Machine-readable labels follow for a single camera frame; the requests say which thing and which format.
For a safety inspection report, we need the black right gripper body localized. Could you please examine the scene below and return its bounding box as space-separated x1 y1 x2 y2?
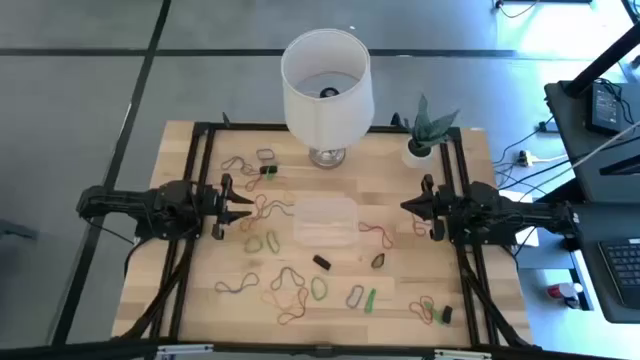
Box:
430 183 469 236

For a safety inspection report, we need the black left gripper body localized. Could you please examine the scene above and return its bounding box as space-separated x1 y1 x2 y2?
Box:
192 182 225 235

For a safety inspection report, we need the yellow thin rubber band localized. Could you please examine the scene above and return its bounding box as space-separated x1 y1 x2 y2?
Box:
238 213 264 233

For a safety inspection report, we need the blue long rubber band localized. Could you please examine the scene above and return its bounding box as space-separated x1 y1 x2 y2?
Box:
269 265 308 293
214 271 262 295

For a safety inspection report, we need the yellow long rubber band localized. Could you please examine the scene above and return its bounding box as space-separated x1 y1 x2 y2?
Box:
259 289 301 314

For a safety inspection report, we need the green wide rubber band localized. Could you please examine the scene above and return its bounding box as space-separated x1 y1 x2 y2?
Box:
310 275 330 303

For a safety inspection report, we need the blue grey rubber band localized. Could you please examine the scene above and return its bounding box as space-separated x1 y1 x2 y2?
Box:
345 284 366 310

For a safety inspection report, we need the clear plastic bin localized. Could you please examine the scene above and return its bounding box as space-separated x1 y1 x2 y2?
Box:
292 197 361 249

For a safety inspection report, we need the snake plant in white pot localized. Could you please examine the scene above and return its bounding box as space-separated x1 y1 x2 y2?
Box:
401 93 461 170

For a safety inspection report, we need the white paper sheet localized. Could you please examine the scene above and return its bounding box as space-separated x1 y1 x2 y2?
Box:
498 188 541 250

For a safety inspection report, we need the white shade silver table lamp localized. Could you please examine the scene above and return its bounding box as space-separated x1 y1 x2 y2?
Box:
279 28 376 170

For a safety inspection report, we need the black desk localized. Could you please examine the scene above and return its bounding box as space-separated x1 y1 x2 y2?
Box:
543 78 640 325

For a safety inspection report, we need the red white bottle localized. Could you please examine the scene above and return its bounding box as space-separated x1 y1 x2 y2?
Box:
545 281 585 310

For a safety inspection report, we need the black power adapter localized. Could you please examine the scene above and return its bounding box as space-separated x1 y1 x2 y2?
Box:
584 81 627 136

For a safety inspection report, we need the black keyboard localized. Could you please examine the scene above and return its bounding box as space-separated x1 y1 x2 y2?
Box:
597 238 640 310

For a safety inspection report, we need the dark grey chair base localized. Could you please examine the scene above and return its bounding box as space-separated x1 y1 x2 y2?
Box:
0 217 40 242

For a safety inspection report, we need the black diagonal pole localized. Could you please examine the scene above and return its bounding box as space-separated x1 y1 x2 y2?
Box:
560 22 640 100

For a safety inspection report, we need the black floor cable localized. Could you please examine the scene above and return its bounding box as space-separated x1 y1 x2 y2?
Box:
493 0 542 20
492 115 571 201

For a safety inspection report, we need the silver metal bracket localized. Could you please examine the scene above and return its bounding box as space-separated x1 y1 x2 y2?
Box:
154 343 215 359
432 348 494 360

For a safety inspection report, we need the white cable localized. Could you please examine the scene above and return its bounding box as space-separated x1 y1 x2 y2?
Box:
529 119 640 167

